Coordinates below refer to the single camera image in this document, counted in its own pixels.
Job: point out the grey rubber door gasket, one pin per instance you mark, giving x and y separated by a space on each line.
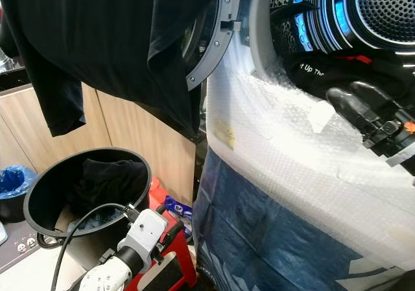
259 25

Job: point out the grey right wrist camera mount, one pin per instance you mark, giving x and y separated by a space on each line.
403 158

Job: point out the blue packet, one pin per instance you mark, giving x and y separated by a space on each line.
178 208

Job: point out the black countertop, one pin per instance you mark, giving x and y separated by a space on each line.
13 77

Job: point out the bin with blue bag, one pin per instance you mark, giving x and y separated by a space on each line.
11 187

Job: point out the dark clothes pile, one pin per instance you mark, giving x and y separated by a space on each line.
110 184

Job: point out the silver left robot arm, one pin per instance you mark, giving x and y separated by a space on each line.
107 278

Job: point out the clear bubble wrap sheet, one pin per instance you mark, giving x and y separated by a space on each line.
292 161

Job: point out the grey round washer door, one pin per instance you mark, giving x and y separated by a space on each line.
217 51

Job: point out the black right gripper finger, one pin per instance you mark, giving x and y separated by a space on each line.
350 108
373 96

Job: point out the large black hanging garment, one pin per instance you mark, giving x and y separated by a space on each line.
104 38

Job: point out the yellow sticker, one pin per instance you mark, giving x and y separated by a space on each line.
224 135

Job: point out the steel washer drum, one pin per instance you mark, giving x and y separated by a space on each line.
350 12

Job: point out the black T-shirt white print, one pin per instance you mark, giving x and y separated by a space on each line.
331 70

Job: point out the white tape piece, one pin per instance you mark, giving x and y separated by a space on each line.
321 116

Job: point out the wooden cabinet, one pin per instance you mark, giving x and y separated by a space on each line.
123 126

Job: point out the blue printed plastic cover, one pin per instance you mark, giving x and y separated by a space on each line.
266 245

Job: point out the black round laundry bucket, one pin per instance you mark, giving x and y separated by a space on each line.
47 203

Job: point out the white washing machine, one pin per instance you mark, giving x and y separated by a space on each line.
292 168

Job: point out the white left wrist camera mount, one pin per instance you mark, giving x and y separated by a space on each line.
146 232

